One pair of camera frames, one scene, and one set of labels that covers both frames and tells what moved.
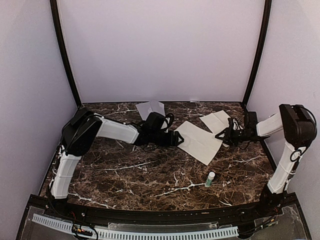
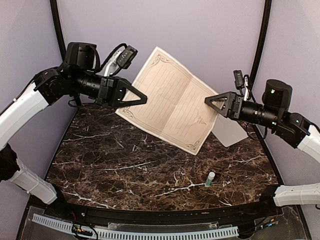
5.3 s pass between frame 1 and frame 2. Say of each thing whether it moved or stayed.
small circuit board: stayed
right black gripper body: moved
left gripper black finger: moved
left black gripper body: moved
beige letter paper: moved
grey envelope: moved
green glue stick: stayed
